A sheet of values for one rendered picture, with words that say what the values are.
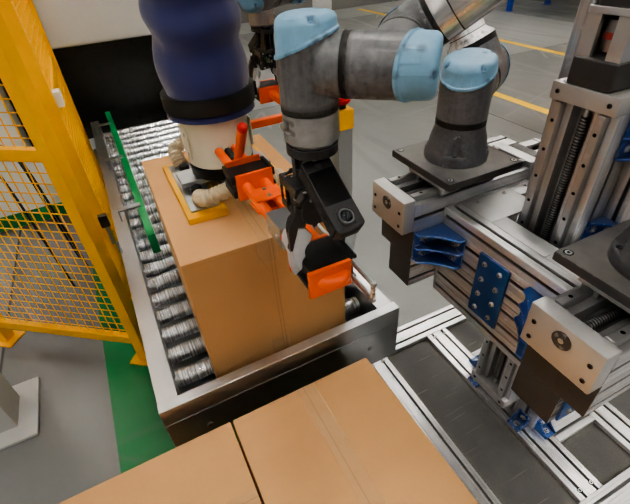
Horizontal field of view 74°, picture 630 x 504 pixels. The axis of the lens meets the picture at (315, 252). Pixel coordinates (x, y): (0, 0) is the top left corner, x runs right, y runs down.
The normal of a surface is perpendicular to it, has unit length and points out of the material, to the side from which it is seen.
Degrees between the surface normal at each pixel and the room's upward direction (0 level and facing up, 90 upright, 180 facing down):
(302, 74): 90
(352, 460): 0
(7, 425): 90
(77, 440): 0
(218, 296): 90
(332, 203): 33
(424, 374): 0
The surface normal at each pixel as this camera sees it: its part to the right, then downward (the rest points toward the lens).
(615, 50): -0.90, 0.31
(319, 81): -0.25, 0.75
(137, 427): -0.06, -0.79
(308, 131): -0.09, 0.62
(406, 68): -0.23, 0.42
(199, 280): 0.44, 0.53
